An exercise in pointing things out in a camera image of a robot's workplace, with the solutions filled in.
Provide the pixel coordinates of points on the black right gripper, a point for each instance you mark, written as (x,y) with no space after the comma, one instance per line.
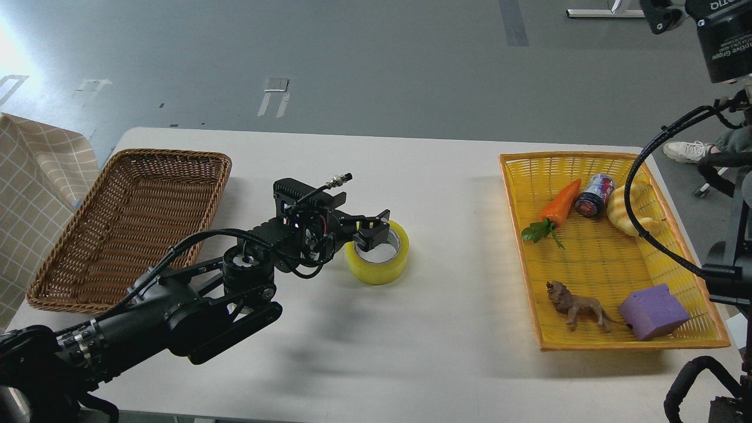
(723,29)

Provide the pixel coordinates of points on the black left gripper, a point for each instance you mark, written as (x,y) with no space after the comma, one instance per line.
(316,234)

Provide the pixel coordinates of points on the yellow tape roll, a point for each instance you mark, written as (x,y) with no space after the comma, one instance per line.
(383,264)

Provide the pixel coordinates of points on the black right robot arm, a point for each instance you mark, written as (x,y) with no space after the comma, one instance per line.
(726,272)

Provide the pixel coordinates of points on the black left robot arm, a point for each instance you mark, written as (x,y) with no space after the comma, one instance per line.
(211,291)

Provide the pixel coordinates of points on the white metal stand base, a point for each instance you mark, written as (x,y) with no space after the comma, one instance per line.
(613,10)

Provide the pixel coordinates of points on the white sneaker shoe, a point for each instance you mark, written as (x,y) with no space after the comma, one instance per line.
(688,152)

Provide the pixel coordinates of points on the small soda can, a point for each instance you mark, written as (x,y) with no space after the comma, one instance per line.
(593,200)

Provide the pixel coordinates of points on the toy croissant bread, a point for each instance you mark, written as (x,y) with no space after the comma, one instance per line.
(617,211)

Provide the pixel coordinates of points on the orange toy carrot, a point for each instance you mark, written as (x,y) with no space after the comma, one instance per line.
(553,216)

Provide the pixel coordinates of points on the brown toy lion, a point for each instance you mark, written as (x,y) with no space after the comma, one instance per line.
(573,306)

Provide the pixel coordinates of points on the brown wicker basket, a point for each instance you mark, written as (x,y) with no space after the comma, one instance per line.
(144,201)

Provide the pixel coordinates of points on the yellow plastic basket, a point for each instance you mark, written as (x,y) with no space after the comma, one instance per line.
(596,260)

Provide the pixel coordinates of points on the purple foam block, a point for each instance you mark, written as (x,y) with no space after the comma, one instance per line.
(653,312)

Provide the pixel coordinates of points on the beige checkered cloth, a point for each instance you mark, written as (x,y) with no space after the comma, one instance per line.
(45,173)

